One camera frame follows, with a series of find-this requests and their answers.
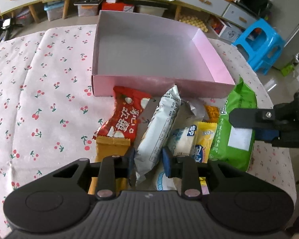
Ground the red snack packet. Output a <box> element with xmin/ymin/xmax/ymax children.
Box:
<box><xmin>96</xmin><ymin>86</ymin><xmax>152</xmax><ymax>142</ymax></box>

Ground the white patterned box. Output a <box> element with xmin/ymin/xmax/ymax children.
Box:
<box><xmin>207</xmin><ymin>15</ymin><xmax>242</xmax><ymax>43</ymax></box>

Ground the green snack packet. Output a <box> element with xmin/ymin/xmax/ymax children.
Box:
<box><xmin>209</xmin><ymin>78</ymin><xmax>257</xmax><ymax>171</ymax></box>

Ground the pink cardboard box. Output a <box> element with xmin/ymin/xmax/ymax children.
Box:
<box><xmin>91</xmin><ymin>11</ymin><xmax>235</xmax><ymax>98</ymax></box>

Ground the yellow egg tray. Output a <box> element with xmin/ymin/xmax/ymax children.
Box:
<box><xmin>178</xmin><ymin>15</ymin><xmax>208</xmax><ymax>33</ymax></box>

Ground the silver long snack packet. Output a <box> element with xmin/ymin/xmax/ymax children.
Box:
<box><xmin>134</xmin><ymin>85</ymin><xmax>181</xmax><ymax>184</ymax></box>

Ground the clear storage bin blue lid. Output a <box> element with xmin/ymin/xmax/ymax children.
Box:
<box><xmin>44</xmin><ymin>1</ymin><xmax>64</xmax><ymax>21</ymax></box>

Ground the orange brown snack packet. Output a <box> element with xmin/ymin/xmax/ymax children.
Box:
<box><xmin>88</xmin><ymin>136</ymin><xmax>131</xmax><ymax>195</ymax></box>

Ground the black tripod device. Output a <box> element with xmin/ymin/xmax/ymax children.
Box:
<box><xmin>0</xmin><ymin>17</ymin><xmax>23</xmax><ymax>42</ymax></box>

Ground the red cardboard box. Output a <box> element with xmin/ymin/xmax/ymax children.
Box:
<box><xmin>101</xmin><ymin>2</ymin><xmax>134</xmax><ymax>12</ymax></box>

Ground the clear storage bin right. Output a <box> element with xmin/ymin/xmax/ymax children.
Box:
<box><xmin>137</xmin><ymin>5</ymin><xmax>166</xmax><ymax>17</ymax></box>

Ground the cherry print pink cloth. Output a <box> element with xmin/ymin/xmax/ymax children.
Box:
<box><xmin>0</xmin><ymin>25</ymin><xmax>296</xmax><ymax>238</ymax></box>

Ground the clear storage bin with keyboard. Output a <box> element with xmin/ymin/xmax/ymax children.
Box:
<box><xmin>74</xmin><ymin>0</ymin><xmax>102</xmax><ymax>17</ymax></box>

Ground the yellow snack packet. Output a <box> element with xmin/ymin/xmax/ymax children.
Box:
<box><xmin>193</xmin><ymin>121</ymin><xmax>217</xmax><ymax>163</ymax></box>

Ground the white blue snack packet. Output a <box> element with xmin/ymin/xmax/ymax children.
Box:
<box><xmin>167</xmin><ymin>125</ymin><xmax>198</xmax><ymax>157</ymax></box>

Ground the blue plastic stool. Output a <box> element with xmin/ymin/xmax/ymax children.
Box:
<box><xmin>232</xmin><ymin>18</ymin><xmax>286</xmax><ymax>74</ymax></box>

